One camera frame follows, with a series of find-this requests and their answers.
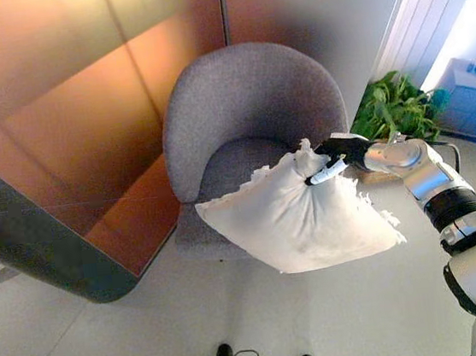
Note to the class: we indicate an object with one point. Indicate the green leafy potted plant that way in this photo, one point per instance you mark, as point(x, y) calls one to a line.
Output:
point(393, 108)

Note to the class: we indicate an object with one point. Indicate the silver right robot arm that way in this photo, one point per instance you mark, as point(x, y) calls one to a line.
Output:
point(461, 212)

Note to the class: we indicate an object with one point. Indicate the orange wooden cabinet dark edge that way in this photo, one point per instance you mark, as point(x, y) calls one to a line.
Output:
point(78, 132)

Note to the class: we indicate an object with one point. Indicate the white fringed pillow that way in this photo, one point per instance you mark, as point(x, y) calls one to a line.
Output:
point(312, 225)

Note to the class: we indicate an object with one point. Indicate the white slatted wall panel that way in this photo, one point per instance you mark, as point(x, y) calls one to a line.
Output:
point(425, 6)

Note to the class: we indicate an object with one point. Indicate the grey upholstered armchair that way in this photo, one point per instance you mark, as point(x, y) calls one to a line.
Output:
point(254, 94)

